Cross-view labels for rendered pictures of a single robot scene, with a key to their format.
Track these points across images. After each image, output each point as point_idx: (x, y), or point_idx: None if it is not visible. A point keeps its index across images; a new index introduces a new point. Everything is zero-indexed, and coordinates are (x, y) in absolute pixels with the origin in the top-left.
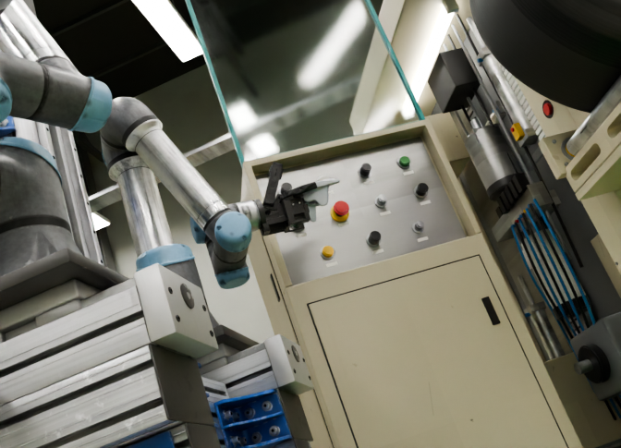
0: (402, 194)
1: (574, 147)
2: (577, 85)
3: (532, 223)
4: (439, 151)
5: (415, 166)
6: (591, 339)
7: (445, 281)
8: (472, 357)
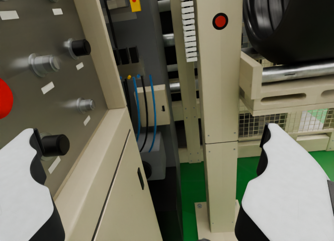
0: (58, 50)
1: (268, 79)
2: (333, 51)
3: (135, 89)
4: None
5: (61, 3)
6: (142, 158)
7: (126, 172)
8: (142, 229)
